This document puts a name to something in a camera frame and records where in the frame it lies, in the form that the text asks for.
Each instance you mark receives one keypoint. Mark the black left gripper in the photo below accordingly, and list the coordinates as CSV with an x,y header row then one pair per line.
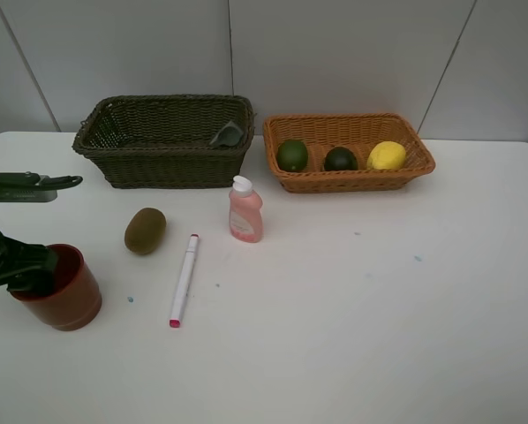
x,y
26,269

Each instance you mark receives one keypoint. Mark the red plastic cup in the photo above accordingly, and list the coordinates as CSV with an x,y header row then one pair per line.
x,y
76,298

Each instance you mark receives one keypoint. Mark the brown kiwi fruit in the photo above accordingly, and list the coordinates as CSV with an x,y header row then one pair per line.
x,y
145,231

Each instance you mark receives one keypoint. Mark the pink lotion bottle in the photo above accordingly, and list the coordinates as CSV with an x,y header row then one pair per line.
x,y
245,219

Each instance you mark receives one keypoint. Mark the dark green square bottle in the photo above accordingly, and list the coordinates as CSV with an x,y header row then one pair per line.
x,y
228,136

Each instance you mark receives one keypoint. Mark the green lime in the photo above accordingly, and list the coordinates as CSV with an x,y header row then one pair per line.
x,y
292,156

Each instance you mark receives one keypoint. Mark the dark round mangosteen fruit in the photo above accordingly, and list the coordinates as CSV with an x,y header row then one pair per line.
x,y
339,159

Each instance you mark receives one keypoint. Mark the yellow lemon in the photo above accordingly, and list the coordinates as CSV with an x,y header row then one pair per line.
x,y
386,155

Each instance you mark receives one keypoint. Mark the white pink-capped marker pen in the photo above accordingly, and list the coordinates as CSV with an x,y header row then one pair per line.
x,y
183,283

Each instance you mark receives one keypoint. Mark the dark brown wicker basket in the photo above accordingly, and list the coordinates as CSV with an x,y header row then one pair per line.
x,y
162,141

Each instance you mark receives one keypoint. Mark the orange wicker basket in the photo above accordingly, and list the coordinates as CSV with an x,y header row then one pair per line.
x,y
360,133

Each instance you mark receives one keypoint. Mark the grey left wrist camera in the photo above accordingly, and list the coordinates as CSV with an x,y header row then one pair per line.
x,y
30,187

